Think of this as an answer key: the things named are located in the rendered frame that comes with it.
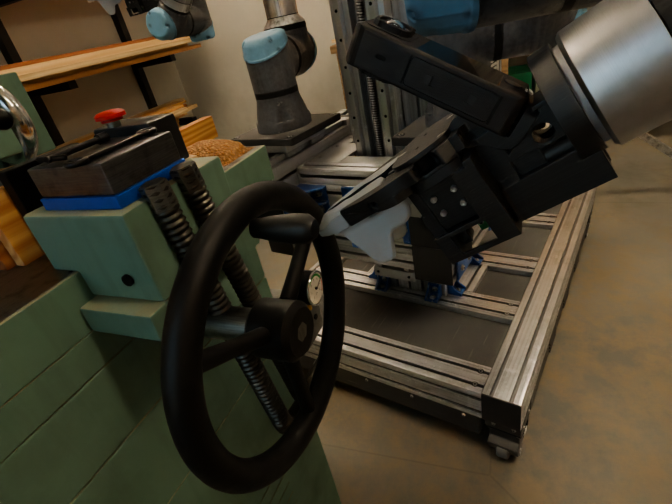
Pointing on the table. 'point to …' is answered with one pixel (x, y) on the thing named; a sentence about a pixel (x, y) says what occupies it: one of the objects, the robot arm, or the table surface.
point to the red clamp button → (110, 115)
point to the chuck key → (75, 148)
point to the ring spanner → (107, 148)
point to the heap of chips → (227, 150)
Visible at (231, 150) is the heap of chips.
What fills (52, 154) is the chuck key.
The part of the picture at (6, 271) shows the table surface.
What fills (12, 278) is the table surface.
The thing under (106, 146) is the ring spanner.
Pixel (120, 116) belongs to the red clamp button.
